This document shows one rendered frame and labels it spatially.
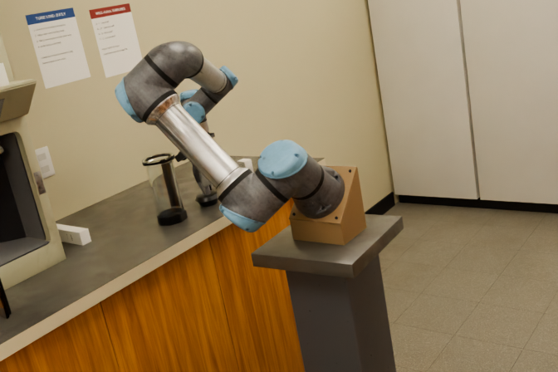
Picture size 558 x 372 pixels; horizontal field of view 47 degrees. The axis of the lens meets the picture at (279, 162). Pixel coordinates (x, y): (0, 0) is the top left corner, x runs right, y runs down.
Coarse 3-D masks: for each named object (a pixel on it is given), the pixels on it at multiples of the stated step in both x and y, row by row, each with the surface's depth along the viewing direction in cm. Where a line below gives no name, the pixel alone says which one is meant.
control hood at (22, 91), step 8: (24, 80) 182; (32, 80) 179; (0, 88) 172; (8, 88) 173; (16, 88) 175; (24, 88) 178; (32, 88) 181; (0, 96) 173; (8, 96) 176; (16, 96) 178; (24, 96) 181; (8, 104) 178; (16, 104) 180; (24, 104) 183; (8, 112) 181; (16, 112) 183; (24, 112) 186; (0, 120) 181
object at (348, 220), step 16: (352, 176) 176; (352, 192) 176; (336, 208) 174; (352, 208) 176; (304, 224) 179; (320, 224) 176; (336, 224) 172; (352, 224) 176; (304, 240) 181; (320, 240) 178; (336, 240) 174
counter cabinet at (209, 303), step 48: (240, 240) 225; (144, 288) 192; (192, 288) 208; (240, 288) 226; (288, 288) 248; (48, 336) 167; (96, 336) 179; (144, 336) 193; (192, 336) 208; (240, 336) 227; (288, 336) 249
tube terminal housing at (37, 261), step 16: (0, 48) 183; (0, 128) 184; (16, 128) 188; (32, 144) 192; (32, 160) 192; (32, 176) 192; (32, 192) 195; (48, 208) 196; (48, 224) 197; (48, 240) 200; (32, 256) 193; (48, 256) 197; (64, 256) 201; (0, 272) 185; (16, 272) 189; (32, 272) 193
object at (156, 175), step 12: (156, 156) 217; (168, 156) 217; (156, 168) 210; (168, 168) 211; (156, 180) 211; (168, 180) 212; (156, 192) 212; (168, 192) 212; (156, 204) 215; (168, 204) 213; (180, 204) 216; (168, 216) 214
